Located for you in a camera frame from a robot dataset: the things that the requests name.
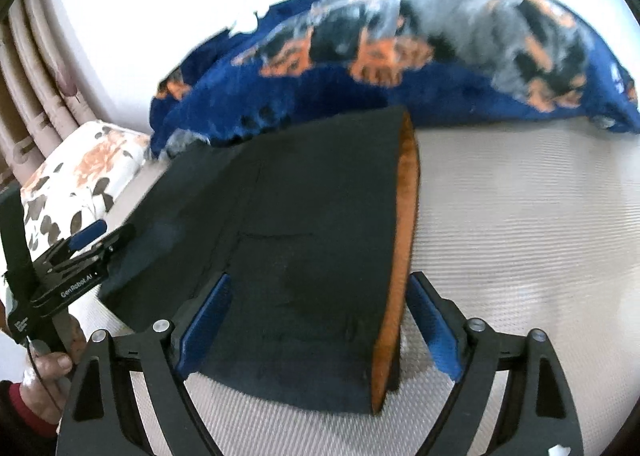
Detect blue dog-print blanket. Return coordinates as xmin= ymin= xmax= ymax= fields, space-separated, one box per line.
xmin=149 ymin=0 xmax=640 ymax=161

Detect white floral pillow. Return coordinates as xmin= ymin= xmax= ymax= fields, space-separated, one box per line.
xmin=15 ymin=120 xmax=152 ymax=297

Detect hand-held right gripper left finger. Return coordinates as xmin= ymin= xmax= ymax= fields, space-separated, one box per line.
xmin=55 ymin=272 xmax=233 ymax=456

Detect beige patterned curtain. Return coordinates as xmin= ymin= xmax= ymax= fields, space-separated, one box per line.
xmin=0 ymin=0 xmax=98 ymax=192

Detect person's left hand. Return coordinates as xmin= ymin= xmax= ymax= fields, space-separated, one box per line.
xmin=20 ymin=312 xmax=89 ymax=426

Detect bed with beige woven sheet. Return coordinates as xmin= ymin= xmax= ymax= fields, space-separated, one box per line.
xmin=65 ymin=113 xmax=640 ymax=456

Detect person's left forearm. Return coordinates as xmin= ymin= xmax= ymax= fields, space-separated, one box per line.
xmin=0 ymin=378 xmax=61 ymax=456

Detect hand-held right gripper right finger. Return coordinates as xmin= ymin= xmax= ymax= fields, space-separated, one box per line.
xmin=409 ymin=272 xmax=586 ymax=456

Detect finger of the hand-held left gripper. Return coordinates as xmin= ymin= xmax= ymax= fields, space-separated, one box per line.
xmin=35 ymin=218 xmax=109 ymax=266
xmin=47 ymin=223 xmax=137 ymax=283

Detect black pants with orange lining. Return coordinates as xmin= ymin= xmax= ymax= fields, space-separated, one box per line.
xmin=97 ymin=105 xmax=420 ymax=416

